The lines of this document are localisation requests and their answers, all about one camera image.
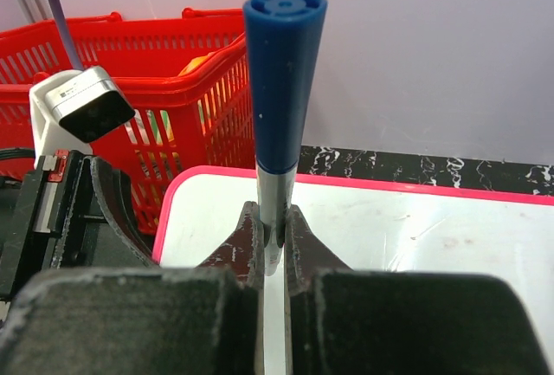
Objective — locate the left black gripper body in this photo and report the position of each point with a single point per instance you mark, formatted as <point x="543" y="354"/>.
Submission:
<point x="50" y="219"/>

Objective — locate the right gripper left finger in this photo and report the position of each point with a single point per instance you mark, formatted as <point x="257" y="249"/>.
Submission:
<point x="202" y="320"/>

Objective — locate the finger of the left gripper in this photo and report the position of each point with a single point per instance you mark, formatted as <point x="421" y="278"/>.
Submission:
<point x="119" y="244"/>

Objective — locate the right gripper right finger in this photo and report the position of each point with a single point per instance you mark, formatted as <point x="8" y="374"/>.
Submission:
<point x="342" y="321"/>

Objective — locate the pink framed whiteboard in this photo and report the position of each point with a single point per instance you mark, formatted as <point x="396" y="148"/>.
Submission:
<point x="381" y="226"/>

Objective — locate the blue capped whiteboard marker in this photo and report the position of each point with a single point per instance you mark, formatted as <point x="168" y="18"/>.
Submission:
<point x="282" y="39"/>

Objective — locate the red plastic shopping basket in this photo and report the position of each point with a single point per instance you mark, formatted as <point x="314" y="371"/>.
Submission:
<point x="200" y="119"/>

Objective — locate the orange yellow sponge pack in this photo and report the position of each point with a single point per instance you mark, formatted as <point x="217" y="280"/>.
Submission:
<point x="198" y="64"/>

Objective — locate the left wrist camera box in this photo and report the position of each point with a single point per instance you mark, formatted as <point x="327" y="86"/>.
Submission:
<point x="73" y="108"/>

